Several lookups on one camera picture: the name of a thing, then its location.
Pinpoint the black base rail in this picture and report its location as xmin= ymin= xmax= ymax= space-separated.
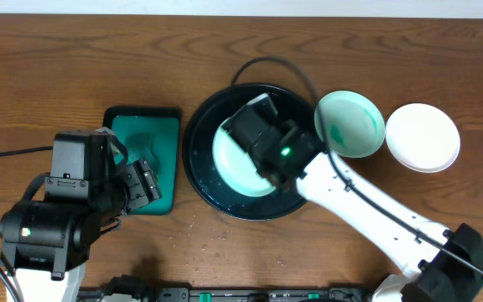
xmin=76 ymin=275 xmax=371 ymax=302

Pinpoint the white plate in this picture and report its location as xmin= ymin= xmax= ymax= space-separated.
xmin=386 ymin=103 xmax=460 ymax=174

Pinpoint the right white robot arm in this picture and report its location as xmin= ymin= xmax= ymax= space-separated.
xmin=218 ymin=102 xmax=483 ymax=302

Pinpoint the rectangular green water tray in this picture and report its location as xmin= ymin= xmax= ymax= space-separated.
xmin=102 ymin=106 xmax=181 ymax=216

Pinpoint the green scrubbing sponge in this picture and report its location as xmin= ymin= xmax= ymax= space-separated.
xmin=125 ymin=133 xmax=159 ymax=172

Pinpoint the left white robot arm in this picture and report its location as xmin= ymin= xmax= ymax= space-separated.
xmin=0 ymin=128 xmax=161 ymax=301

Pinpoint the round black serving tray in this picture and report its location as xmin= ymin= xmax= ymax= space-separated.
xmin=182 ymin=83 xmax=315 ymax=221

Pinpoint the mint green plate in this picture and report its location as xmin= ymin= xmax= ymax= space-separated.
xmin=212 ymin=121 xmax=276 ymax=197
xmin=314 ymin=91 xmax=385 ymax=159

